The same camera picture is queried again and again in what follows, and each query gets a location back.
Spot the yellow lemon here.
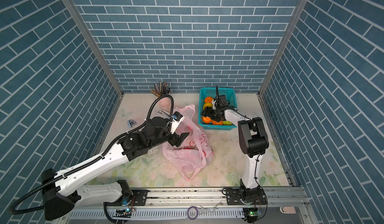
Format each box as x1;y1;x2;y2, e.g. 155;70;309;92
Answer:
203;103;213;109

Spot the orange persimmon block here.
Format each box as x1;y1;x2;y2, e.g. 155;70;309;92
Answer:
212;120;223;125
202;116;212;124

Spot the orange fruit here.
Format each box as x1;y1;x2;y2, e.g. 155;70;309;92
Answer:
204;96;214;103

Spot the pink plastic bag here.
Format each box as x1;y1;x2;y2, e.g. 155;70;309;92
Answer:
162;104;214;181

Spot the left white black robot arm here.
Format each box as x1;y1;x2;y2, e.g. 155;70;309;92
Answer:
41;112;189;221

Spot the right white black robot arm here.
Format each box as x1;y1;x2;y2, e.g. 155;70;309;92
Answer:
201;89;269;206

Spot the teal plastic basket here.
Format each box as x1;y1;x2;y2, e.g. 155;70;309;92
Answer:
198;86;237;131

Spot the white pencil box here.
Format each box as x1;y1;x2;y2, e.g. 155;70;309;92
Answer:
155;108;171;119

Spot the small blue clip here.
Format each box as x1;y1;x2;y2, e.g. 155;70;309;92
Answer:
127;119;137;128

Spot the pink pencil cup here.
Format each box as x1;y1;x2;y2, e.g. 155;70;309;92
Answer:
158;97;172;109

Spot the purple tape roll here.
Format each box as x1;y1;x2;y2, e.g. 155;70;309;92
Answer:
187;206;199;221

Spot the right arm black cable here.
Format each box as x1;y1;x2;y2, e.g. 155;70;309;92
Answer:
214;85;270;222

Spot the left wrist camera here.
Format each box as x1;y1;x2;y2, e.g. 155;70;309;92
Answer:
170;111;185;134

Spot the aluminium mounting rail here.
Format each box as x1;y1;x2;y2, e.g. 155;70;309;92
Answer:
53;184;316;224

